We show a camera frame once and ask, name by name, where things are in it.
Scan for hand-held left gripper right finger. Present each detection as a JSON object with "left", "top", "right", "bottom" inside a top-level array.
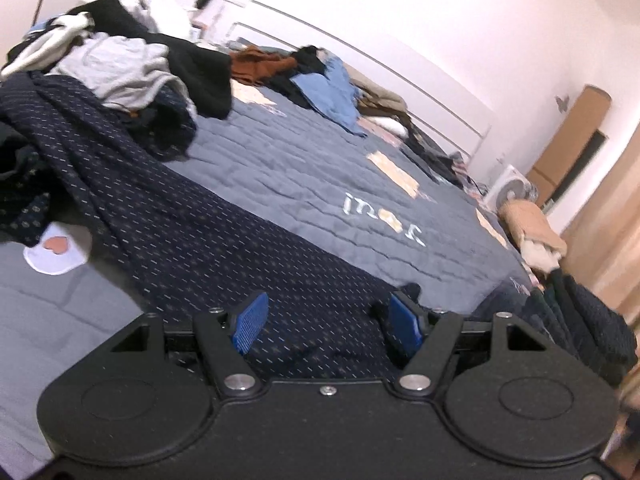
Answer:
[{"left": 389, "top": 291, "right": 551, "bottom": 400}]

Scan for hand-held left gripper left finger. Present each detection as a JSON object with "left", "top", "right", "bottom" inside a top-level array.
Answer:
[{"left": 107, "top": 291, "right": 271, "bottom": 400}]

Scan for navy dotted orange-lined top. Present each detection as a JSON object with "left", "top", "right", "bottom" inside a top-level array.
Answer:
[{"left": 0, "top": 72, "right": 451, "bottom": 381}]

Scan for stack of folded clothes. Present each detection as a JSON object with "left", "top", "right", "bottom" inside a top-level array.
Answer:
[{"left": 520, "top": 267, "right": 638, "bottom": 388}]

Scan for grey-blue printed quilt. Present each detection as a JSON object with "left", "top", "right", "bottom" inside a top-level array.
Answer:
[{"left": 0, "top": 80, "right": 546, "bottom": 466}]

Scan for dark grey pants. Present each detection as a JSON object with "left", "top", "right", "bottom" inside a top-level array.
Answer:
[{"left": 400, "top": 120, "right": 471, "bottom": 186}]

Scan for white box fan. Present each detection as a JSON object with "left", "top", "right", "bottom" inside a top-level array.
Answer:
[{"left": 482, "top": 164, "right": 538, "bottom": 211}]

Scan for white pillow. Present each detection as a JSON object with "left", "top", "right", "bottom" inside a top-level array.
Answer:
[{"left": 367, "top": 116, "right": 408, "bottom": 137}]

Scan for white headboard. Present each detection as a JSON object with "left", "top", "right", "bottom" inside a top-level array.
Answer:
[{"left": 190, "top": 0, "right": 493, "bottom": 166}]

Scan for beige curtain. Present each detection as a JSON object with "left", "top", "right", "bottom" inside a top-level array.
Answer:
[{"left": 560, "top": 125, "right": 640, "bottom": 331}]

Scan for khaki garment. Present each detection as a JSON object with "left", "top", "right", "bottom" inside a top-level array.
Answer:
[{"left": 350, "top": 77, "right": 408, "bottom": 116}]

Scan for blue denim shirt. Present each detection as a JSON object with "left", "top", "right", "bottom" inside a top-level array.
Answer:
[{"left": 290, "top": 57, "right": 366, "bottom": 136}]

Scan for navy square-print garment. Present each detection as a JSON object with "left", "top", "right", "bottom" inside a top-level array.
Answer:
[{"left": 0, "top": 145, "right": 56, "bottom": 246}]

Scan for rust brown garment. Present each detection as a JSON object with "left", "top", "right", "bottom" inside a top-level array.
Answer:
[{"left": 229, "top": 45, "right": 301, "bottom": 86}]

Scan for black crumpled garment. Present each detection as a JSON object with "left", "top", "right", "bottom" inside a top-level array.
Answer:
[{"left": 272, "top": 45, "right": 331, "bottom": 106}]

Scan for light grey garment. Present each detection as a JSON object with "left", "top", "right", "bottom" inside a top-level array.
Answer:
[{"left": 52, "top": 32, "right": 188, "bottom": 111}]

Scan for white garment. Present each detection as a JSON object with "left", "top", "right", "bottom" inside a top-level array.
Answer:
[{"left": 77, "top": 0, "right": 193, "bottom": 43}]

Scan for blue striped garment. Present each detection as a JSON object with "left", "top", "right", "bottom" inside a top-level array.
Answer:
[{"left": 22, "top": 17, "right": 61, "bottom": 38}]

